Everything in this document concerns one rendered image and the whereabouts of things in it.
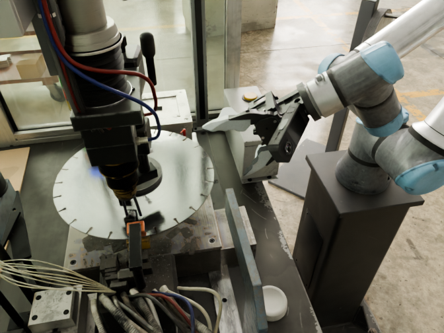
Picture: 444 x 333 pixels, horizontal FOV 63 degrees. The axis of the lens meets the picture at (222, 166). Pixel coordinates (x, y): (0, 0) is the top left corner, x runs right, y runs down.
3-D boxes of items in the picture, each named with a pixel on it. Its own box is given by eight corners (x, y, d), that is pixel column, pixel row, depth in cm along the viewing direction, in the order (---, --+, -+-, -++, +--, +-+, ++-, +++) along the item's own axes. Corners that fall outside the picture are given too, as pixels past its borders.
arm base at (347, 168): (372, 156, 113) (382, 130, 106) (399, 190, 102) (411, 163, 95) (326, 162, 111) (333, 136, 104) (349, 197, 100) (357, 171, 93)
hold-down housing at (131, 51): (129, 140, 65) (105, 28, 52) (155, 139, 66) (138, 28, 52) (123, 160, 61) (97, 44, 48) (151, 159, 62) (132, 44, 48)
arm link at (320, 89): (348, 115, 65) (330, 81, 60) (324, 127, 67) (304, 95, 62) (337, 94, 71) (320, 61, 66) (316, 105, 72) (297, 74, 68)
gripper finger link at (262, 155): (254, 164, 82) (272, 133, 76) (256, 182, 77) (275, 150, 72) (242, 160, 81) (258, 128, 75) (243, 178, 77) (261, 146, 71)
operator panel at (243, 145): (222, 127, 124) (222, 88, 114) (254, 124, 126) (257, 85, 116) (242, 184, 104) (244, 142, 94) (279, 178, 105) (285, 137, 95)
